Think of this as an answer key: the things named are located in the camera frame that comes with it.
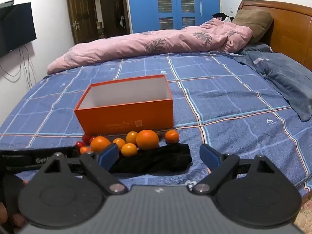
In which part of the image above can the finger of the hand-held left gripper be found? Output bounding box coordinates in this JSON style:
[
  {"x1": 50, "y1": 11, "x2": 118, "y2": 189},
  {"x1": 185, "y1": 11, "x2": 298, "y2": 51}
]
[{"x1": 65, "y1": 146, "x2": 82, "y2": 159}]

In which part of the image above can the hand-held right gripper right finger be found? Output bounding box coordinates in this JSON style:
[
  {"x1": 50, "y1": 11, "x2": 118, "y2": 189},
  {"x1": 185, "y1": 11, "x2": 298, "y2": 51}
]
[{"x1": 191, "y1": 144, "x2": 278, "y2": 196}]

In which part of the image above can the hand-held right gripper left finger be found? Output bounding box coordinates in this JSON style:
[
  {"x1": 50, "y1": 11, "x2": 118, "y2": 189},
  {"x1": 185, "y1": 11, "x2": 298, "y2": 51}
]
[{"x1": 40, "y1": 143, "x2": 128, "y2": 196}]

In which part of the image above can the large orange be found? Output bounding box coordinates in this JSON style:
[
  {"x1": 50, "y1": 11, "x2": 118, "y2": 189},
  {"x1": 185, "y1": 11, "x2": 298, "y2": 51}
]
[
  {"x1": 90, "y1": 136, "x2": 112, "y2": 153},
  {"x1": 136, "y1": 130, "x2": 159, "y2": 151}
]

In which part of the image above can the orange cardboard box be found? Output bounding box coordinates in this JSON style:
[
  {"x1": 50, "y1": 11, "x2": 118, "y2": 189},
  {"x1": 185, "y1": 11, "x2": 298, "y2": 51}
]
[{"x1": 74, "y1": 74, "x2": 174, "y2": 137}]

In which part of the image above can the tangerine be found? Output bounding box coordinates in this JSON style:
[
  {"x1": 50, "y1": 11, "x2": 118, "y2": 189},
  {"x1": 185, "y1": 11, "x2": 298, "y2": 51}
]
[{"x1": 165, "y1": 130, "x2": 180, "y2": 144}]

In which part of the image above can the person's left hand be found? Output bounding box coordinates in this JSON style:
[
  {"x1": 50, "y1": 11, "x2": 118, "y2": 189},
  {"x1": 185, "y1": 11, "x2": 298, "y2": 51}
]
[{"x1": 0, "y1": 201, "x2": 27, "y2": 228}]

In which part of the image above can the black cloth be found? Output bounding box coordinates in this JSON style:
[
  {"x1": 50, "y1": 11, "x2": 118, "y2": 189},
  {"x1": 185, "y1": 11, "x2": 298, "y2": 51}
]
[{"x1": 108, "y1": 144, "x2": 192, "y2": 175}]

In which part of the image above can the blue plaid bed sheet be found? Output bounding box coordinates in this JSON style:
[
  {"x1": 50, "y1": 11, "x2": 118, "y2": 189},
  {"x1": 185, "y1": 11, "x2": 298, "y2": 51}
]
[{"x1": 0, "y1": 52, "x2": 312, "y2": 200}]

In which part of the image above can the blue-grey blanket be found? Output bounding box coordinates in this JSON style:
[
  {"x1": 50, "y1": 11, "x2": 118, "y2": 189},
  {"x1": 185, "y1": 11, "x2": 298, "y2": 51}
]
[{"x1": 233, "y1": 43, "x2": 312, "y2": 122}]

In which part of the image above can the pink patterned cloth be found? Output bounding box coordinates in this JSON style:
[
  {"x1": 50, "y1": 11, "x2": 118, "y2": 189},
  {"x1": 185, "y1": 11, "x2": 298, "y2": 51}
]
[{"x1": 291, "y1": 190, "x2": 312, "y2": 234}]

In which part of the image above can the pink floral quilt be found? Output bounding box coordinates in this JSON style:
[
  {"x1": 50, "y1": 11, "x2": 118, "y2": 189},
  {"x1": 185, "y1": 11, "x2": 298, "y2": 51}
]
[{"x1": 47, "y1": 19, "x2": 254, "y2": 75}]

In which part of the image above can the black garment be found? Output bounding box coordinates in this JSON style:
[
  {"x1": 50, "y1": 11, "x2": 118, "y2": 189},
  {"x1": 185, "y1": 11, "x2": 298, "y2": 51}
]
[{"x1": 212, "y1": 12, "x2": 235, "y2": 21}]

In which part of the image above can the brown wooden door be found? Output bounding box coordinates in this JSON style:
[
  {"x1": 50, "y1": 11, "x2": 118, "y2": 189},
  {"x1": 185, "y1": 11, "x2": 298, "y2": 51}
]
[{"x1": 65, "y1": 0, "x2": 101, "y2": 45}]

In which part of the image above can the brown pillow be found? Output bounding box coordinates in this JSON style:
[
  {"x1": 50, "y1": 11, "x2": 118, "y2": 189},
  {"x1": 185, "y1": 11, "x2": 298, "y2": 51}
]
[{"x1": 231, "y1": 9, "x2": 274, "y2": 45}]

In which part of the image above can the wooden bed headboard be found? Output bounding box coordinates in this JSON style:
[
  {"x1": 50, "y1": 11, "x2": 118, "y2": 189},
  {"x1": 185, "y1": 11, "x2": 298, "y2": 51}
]
[{"x1": 237, "y1": 0, "x2": 312, "y2": 72}]

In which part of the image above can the blue wardrobe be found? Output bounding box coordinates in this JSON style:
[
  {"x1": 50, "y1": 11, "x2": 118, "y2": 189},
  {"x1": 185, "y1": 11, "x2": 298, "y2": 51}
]
[{"x1": 125, "y1": 0, "x2": 221, "y2": 34}]

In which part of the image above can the black cable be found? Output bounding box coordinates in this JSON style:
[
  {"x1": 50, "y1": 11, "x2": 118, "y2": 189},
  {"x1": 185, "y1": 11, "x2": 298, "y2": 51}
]
[
  {"x1": 23, "y1": 44, "x2": 37, "y2": 89},
  {"x1": 0, "y1": 46, "x2": 23, "y2": 78}
]

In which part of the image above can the black wall television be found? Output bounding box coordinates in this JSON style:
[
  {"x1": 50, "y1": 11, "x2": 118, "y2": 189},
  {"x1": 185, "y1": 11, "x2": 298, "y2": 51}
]
[{"x1": 0, "y1": 2, "x2": 37, "y2": 58}]

